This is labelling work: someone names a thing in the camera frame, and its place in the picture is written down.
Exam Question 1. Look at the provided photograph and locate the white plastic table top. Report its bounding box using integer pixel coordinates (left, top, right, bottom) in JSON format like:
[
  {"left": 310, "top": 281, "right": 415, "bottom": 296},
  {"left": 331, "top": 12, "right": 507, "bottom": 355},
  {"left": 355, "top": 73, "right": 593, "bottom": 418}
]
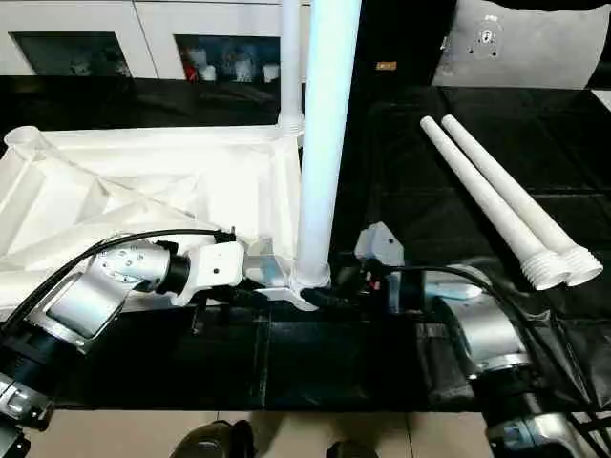
[{"left": 0, "top": 114, "right": 336, "bottom": 313}]

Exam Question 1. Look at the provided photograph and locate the white plastic table leg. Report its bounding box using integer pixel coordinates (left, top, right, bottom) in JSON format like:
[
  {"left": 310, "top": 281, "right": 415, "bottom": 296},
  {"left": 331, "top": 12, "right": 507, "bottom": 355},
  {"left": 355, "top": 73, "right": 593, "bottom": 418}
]
[
  {"left": 278, "top": 0, "right": 307, "bottom": 136},
  {"left": 419, "top": 115, "right": 573, "bottom": 292},
  {"left": 440, "top": 114, "right": 605, "bottom": 288},
  {"left": 290, "top": 0, "right": 365, "bottom": 293}
]

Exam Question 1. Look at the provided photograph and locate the black work mat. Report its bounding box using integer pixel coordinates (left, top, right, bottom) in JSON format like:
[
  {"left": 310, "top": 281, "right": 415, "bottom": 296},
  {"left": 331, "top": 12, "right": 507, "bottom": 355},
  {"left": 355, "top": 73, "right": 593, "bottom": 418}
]
[{"left": 0, "top": 74, "right": 611, "bottom": 413}]

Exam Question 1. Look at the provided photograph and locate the black cabinet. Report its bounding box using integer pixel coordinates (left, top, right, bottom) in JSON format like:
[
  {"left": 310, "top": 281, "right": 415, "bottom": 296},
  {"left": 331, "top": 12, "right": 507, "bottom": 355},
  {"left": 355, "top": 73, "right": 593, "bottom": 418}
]
[{"left": 353, "top": 0, "right": 459, "bottom": 87}]

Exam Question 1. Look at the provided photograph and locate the light grey cushion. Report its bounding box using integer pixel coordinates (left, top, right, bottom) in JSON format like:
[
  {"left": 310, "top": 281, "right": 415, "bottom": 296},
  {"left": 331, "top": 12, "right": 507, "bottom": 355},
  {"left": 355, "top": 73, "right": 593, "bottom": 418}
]
[{"left": 433, "top": 0, "right": 611, "bottom": 90}]

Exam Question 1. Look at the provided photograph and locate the white glass-door cabinet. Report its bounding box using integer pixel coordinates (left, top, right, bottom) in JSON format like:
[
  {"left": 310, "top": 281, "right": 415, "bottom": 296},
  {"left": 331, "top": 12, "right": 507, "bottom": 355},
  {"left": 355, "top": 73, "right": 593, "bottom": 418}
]
[{"left": 0, "top": 0, "right": 312, "bottom": 84}]

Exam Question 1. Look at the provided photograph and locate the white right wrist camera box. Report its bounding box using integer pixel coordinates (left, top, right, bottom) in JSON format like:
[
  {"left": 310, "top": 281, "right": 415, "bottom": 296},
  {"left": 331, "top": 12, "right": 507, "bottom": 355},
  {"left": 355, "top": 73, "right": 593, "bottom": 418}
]
[{"left": 354, "top": 220, "right": 408, "bottom": 270}]

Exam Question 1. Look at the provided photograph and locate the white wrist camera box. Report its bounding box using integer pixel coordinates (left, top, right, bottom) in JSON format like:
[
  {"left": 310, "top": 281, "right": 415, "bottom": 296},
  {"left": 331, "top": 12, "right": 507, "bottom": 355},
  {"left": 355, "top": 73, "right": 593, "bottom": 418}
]
[
  {"left": 170, "top": 239, "right": 249, "bottom": 309},
  {"left": 354, "top": 220, "right": 408, "bottom": 270}
]

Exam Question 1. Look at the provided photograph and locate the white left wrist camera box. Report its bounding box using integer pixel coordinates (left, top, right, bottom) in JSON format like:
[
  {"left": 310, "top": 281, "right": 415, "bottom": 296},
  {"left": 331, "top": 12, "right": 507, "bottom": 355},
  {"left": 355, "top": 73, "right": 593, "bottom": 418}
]
[{"left": 170, "top": 239, "right": 249, "bottom": 309}]

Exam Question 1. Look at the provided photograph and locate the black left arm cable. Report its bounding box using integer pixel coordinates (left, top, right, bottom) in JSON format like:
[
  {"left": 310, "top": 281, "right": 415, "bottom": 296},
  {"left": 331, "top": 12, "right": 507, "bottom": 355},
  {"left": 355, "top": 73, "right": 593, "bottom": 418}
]
[{"left": 0, "top": 227, "right": 237, "bottom": 337}]

